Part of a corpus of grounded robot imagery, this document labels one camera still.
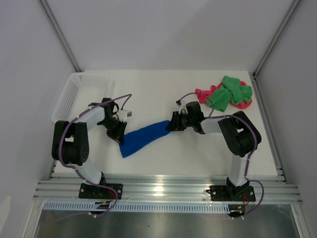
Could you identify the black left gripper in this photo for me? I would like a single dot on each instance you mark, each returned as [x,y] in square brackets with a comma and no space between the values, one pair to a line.
[118,135]

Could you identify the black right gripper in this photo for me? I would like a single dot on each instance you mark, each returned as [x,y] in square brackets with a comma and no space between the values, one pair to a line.
[174,124]

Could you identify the blue microfiber towel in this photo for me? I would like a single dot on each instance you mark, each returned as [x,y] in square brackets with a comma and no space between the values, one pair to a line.
[138,139]

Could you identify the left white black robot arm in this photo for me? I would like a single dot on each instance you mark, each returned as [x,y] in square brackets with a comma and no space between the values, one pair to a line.
[71,142]

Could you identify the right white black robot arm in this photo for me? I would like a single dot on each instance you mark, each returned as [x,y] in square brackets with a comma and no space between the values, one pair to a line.
[240,135]

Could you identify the pink microfiber towel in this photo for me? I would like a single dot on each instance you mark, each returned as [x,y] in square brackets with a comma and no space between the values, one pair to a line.
[202,95]

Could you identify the white plastic basket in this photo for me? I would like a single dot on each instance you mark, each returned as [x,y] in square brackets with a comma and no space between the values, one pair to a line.
[79,90]

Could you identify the green microfiber towel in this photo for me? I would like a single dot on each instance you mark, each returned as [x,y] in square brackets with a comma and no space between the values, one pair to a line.
[230,91]

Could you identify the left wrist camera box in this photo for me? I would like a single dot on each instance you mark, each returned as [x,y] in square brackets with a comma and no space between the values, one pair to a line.
[124,114]

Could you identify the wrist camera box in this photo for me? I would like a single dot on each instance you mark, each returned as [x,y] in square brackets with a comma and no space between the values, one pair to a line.
[124,114]
[182,106]

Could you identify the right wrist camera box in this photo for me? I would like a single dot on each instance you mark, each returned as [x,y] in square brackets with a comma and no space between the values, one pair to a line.
[182,106]

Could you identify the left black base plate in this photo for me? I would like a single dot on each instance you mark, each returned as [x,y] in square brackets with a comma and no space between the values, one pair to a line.
[93,192]

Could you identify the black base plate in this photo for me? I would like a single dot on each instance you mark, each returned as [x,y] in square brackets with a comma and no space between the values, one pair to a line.
[93,192]
[223,193]

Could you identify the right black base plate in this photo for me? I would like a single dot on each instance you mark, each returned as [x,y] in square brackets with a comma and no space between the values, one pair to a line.
[223,193]

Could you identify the aluminium extrusion rail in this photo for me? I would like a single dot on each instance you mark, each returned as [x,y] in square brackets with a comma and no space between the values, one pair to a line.
[167,189]

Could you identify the white slotted cable duct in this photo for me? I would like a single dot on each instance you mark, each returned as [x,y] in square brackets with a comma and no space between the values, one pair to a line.
[204,208]

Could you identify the left aluminium frame post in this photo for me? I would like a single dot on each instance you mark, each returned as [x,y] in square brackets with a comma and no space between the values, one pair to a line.
[52,20]

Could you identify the aluminium frame post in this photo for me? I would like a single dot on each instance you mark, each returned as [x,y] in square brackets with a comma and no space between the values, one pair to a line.
[282,27]
[52,20]

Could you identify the right aluminium frame post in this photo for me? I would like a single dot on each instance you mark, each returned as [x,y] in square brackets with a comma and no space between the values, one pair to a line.
[282,27]

